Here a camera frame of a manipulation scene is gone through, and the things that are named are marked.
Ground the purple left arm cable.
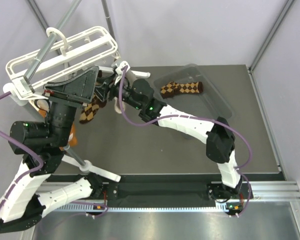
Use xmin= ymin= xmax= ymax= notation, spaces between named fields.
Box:
xmin=0 ymin=92 xmax=110 ymax=232

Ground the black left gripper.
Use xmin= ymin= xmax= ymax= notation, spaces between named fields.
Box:
xmin=45 ymin=65 xmax=102 ymax=147

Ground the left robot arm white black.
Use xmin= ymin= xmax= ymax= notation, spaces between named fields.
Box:
xmin=0 ymin=66 xmax=104 ymax=234

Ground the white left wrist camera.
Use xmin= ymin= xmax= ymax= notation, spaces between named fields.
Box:
xmin=12 ymin=76 xmax=47 ymax=101

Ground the clear plastic bin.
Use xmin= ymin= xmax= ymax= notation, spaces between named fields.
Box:
xmin=153 ymin=64 xmax=234 ymax=120

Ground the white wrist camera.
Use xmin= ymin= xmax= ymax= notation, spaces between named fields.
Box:
xmin=111 ymin=59 xmax=131 ymax=85
xmin=12 ymin=76 xmax=47 ymax=101

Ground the brown orange argyle sock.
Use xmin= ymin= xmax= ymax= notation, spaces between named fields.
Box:
xmin=160 ymin=81 xmax=204 ymax=99
xmin=79 ymin=92 xmax=107 ymax=125

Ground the white pole joint connector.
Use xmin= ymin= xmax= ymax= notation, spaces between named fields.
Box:
xmin=2 ymin=82 xmax=28 ymax=107

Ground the white plastic clip hanger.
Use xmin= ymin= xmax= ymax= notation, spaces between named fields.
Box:
xmin=5 ymin=26 xmax=120 ymax=94

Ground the thin grey back stand pole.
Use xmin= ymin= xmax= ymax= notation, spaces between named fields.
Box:
xmin=101 ymin=0 xmax=116 ymax=40

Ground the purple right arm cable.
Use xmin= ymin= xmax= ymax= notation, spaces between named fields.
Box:
xmin=117 ymin=66 xmax=253 ymax=218

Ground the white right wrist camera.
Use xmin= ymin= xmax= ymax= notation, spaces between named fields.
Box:
xmin=111 ymin=59 xmax=131 ymax=85

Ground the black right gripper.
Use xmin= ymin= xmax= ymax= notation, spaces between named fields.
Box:
xmin=96 ymin=73 xmax=144 ymax=111

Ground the orange sock with cream cuff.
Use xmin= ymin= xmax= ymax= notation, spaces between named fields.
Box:
xmin=35 ymin=99 xmax=78 ymax=147

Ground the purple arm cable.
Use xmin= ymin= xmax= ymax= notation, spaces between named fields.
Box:
xmin=117 ymin=66 xmax=253 ymax=218
xmin=0 ymin=92 xmax=110 ymax=232

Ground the white stand base foot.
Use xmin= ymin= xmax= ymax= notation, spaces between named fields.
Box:
xmin=62 ymin=155 xmax=121 ymax=183
xmin=98 ymin=65 xmax=151 ymax=79

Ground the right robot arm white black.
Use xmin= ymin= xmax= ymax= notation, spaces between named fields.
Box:
xmin=94 ymin=73 xmax=244 ymax=198

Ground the grey metal stand pole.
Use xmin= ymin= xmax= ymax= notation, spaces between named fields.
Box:
xmin=24 ymin=0 xmax=91 ymax=171

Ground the cream white ribbed sock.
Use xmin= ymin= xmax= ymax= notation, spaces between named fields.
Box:
xmin=114 ymin=58 xmax=122 ymax=114

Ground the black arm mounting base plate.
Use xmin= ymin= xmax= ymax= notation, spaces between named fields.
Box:
xmin=104 ymin=182 xmax=249 ymax=208

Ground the aluminium frame rail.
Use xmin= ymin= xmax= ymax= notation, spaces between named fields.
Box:
xmin=39 ymin=181 xmax=300 ymax=213

